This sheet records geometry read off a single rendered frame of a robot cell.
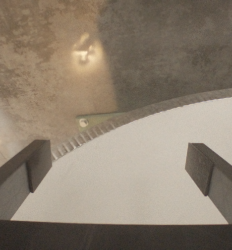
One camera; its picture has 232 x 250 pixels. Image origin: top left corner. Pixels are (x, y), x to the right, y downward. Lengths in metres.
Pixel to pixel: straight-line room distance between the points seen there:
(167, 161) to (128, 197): 0.08
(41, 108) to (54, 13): 0.37
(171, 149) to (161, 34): 0.37
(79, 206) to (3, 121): 0.75
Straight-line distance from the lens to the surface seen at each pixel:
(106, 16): 0.59
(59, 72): 0.68
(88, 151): 0.33
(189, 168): 0.17
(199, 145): 0.17
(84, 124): 0.72
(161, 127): 0.35
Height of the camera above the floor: 0.57
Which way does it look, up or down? 51 degrees down
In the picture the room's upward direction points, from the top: 169 degrees counter-clockwise
